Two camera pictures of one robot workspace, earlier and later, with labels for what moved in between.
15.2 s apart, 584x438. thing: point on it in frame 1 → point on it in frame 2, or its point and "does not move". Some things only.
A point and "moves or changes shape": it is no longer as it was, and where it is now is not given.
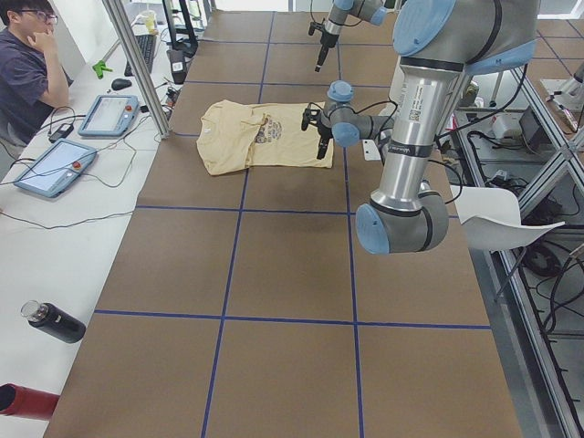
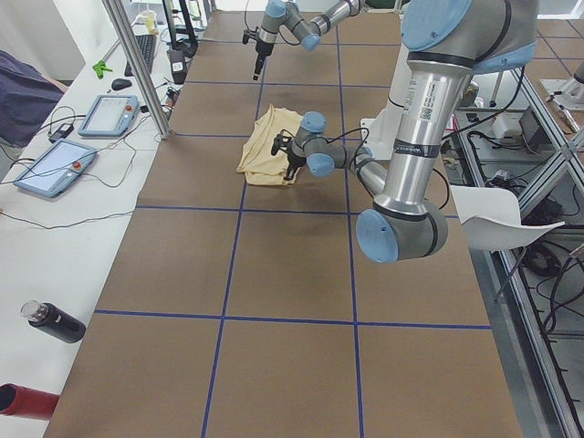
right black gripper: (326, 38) → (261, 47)
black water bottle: (53, 321) does not move
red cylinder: (19, 401) does not move
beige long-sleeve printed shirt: (235, 136) moves or changes shape
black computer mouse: (120, 84) does not move
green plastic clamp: (99, 68) does not move
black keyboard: (147, 44) does not move
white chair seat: (491, 218) does not move
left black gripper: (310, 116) → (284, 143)
